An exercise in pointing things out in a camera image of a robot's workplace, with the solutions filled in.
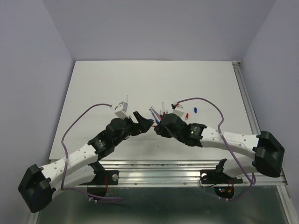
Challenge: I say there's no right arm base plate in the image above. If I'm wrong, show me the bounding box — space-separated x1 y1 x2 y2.
199 169 243 185

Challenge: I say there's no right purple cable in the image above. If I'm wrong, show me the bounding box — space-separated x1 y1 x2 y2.
172 97 256 202

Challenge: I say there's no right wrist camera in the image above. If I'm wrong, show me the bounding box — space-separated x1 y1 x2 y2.
171 102 186 119

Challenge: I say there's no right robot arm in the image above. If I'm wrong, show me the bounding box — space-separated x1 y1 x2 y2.
154 113 285 182

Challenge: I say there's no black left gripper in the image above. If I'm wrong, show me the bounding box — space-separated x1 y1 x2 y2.
113 111 152 146

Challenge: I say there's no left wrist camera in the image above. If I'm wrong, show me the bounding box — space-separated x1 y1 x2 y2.
111 95 129 119

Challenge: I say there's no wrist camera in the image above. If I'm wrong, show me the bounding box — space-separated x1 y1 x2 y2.
111 95 129 119
171 102 186 119

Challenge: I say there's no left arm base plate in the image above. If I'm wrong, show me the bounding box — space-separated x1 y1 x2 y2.
81 170 119 186

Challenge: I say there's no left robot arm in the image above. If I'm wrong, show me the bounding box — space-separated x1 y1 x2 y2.
18 111 153 213

